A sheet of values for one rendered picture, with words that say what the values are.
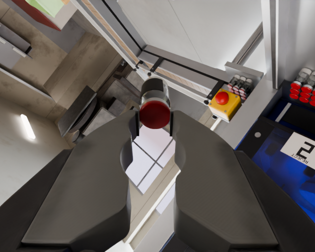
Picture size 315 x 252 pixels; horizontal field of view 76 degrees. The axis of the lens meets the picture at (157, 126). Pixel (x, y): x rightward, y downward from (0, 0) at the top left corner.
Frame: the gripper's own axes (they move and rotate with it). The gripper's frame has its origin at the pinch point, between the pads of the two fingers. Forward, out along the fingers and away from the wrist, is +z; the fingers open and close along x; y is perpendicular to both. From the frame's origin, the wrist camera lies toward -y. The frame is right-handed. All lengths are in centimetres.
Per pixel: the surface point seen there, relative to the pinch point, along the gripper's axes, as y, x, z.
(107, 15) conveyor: 2, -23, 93
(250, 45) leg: 11, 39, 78
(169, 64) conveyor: 22, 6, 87
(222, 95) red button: 19, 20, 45
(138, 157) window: 288, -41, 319
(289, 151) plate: 26, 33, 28
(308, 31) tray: -0.6, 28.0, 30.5
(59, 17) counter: 31, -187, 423
